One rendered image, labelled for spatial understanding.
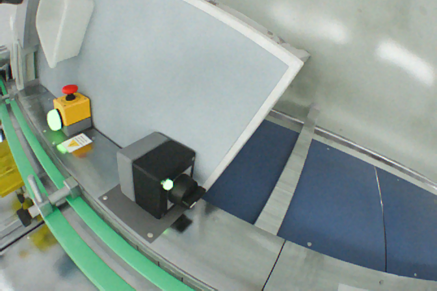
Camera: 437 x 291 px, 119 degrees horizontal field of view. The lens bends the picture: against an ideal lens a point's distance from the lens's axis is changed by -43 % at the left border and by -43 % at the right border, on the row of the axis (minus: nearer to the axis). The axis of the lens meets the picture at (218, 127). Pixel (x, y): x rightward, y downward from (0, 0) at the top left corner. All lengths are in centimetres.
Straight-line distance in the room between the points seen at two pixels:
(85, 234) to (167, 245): 12
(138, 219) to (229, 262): 13
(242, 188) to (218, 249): 16
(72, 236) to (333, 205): 47
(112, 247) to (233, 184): 25
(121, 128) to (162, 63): 17
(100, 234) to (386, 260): 49
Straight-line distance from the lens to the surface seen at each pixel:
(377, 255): 46
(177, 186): 28
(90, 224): 35
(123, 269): 30
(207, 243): 30
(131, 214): 32
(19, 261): 75
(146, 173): 27
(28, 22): 70
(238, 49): 25
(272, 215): 37
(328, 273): 34
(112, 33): 40
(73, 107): 48
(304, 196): 46
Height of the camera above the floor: 98
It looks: 54 degrees down
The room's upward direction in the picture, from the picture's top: 125 degrees counter-clockwise
